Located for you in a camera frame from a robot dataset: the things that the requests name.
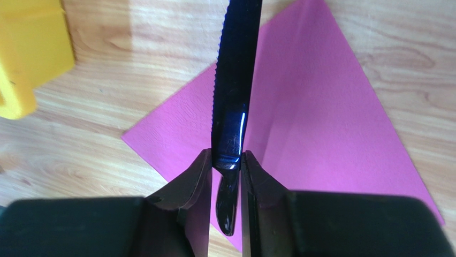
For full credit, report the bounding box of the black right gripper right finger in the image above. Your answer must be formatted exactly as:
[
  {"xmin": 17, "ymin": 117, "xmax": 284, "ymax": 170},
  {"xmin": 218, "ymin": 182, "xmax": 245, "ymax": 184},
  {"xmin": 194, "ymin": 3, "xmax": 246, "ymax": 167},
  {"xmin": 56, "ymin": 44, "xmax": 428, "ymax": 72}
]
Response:
[{"xmin": 240, "ymin": 151, "xmax": 454, "ymax": 256}]

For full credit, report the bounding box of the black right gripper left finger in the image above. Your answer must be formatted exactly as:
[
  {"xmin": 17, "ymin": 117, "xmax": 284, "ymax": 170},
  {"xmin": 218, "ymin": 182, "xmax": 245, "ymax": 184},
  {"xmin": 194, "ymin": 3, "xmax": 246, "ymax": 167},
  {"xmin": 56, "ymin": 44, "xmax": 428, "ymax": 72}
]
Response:
[{"xmin": 1, "ymin": 149, "xmax": 212, "ymax": 256}]

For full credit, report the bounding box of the yellow plastic bin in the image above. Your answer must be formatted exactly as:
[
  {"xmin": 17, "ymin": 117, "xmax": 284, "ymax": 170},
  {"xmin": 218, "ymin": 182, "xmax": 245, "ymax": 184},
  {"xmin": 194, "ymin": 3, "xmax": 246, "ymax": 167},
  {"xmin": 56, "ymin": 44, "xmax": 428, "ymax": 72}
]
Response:
[{"xmin": 1, "ymin": 1, "xmax": 75, "ymax": 119}]

